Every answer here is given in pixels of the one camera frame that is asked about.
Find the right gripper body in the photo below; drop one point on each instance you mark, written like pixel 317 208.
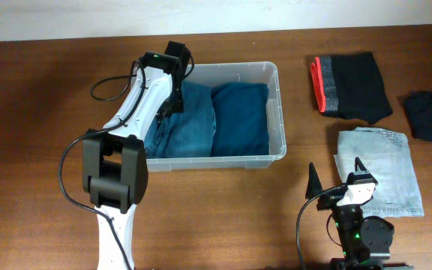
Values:
pixel 340 214

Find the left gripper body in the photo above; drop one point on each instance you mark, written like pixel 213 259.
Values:
pixel 176 99

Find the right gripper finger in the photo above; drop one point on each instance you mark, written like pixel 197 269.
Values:
pixel 359 166
pixel 314 187

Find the light grey jeans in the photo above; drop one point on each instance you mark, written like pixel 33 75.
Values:
pixel 386 155

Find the blue denim jeans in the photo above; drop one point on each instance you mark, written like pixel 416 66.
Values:
pixel 188 134

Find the dark teal shirt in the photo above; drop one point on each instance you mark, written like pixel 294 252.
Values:
pixel 241 119

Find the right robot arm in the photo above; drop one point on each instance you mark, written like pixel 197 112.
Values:
pixel 365 241

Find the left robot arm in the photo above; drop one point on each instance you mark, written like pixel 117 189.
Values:
pixel 115 170

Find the black shorts red waistband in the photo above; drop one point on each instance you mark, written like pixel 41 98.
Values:
pixel 350 87

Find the black garment white logo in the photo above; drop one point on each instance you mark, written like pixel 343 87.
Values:
pixel 418 109

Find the clear plastic storage bin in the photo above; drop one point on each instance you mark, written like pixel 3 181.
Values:
pixel 247 72

